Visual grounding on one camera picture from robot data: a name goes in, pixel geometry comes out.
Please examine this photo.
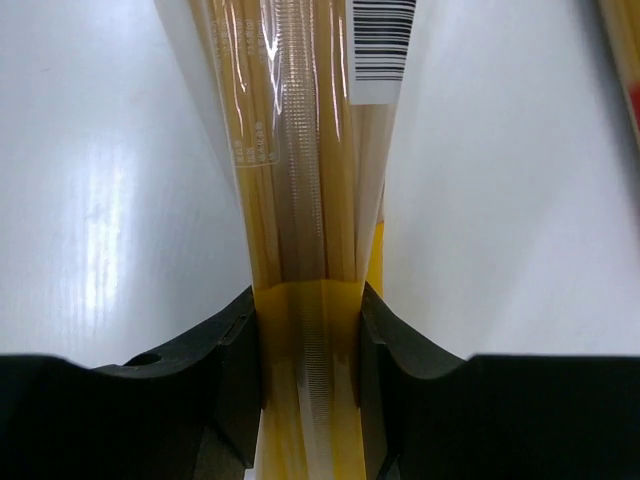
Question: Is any yellow spaghetti bag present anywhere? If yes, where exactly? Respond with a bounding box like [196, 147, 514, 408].
[156, 1, 416, 479]

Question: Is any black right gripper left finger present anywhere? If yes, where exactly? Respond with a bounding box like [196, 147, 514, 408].
[1, 290, 261, 479]

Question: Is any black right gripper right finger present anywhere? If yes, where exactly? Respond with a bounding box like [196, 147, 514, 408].
[360, 288, 639, 479]

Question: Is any red spaghetti bag centre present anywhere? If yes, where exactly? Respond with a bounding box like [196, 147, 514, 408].
[599, 0, 640, 140]

